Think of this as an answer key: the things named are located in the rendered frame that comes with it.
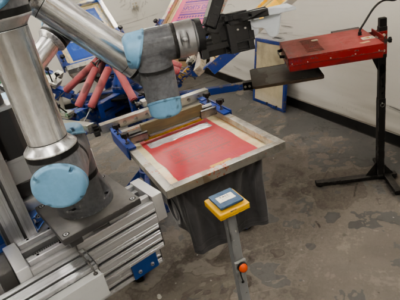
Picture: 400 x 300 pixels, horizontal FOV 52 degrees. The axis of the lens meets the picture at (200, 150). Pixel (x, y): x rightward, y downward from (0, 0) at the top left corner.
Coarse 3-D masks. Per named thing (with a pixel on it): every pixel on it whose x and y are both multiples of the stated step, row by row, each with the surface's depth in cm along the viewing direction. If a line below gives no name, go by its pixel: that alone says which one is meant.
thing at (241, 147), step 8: (208, 120) 227; (184, 128) 223; (208, 128) 217; (216, 128) 216; (184, 136) 214; (192, 136) 212; (224, 136) 205; (232, 136) 203; (240, 144) 194; (248, 144) 192; (216, 152) 191; (224, 152) 189; (232, 152) 188; (240, 152) 186; (216, 160) 184
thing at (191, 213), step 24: (240, 168) 186; (192, 192) 179; (216, 192) 185; (240, 192) 193; (264, 192) 198; (192, 216) 183; (240, 216) 199; (264, 216) 203; (192, 240) 189; (216, 240) 196
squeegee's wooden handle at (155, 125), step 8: (200, 104) 222; (184, 112) 219; (192, 112) 222; (152, 120) 213; (160, 120) 214; (168, 120) 217; (176, 120) 219; (184, 120) 221; (144, 128) 212; (152, 128) 214; (160, 128) 216
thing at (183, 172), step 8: (160, 136) 219; (144, 144) 214; (168, 144) 209; (152, 152) 203; (160, 152) 202; (160, 160) 194; (168, 160) 193; (200, 160) 187; (208, 160) 185; (168, 168) 185; (176, 168) 184; (184, 168) 183; (192, 168) 181; (200, 168) 180; (176, 176) 178; (184, 176) 176
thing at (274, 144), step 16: (128, 128) 229; (240, 128) 207; (256, 128) 198; (272, 144) 180; (144, 160) 189; (240, 160) 173; (256, 160) 177; (160, 176) 173; (192, 176) 168; (208, 176) 168; (176, 192) 164
